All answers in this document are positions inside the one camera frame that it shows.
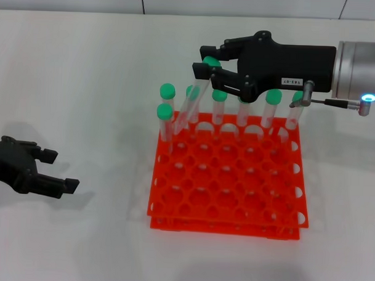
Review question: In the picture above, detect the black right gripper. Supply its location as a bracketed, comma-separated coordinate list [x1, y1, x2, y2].
[191, 28, 338, 106]

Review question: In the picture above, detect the green-capped clear test tube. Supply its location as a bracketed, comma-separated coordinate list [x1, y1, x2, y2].
[184, 84, 203, 139]
[236, 97, 253, 141]
[158, 83, 178, 134]
[283, 90, 305, 142]
[172, 54, 224, 138]
[155, 103, 175, 153]
[260, 89, 283, 141]
[210, 89, 228, 139]

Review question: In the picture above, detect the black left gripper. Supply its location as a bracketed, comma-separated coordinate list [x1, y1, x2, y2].
[0, 135, 82, 201]

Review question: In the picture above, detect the orange test tube rack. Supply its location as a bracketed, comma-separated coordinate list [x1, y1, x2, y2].
[145, 110, 313, 242]

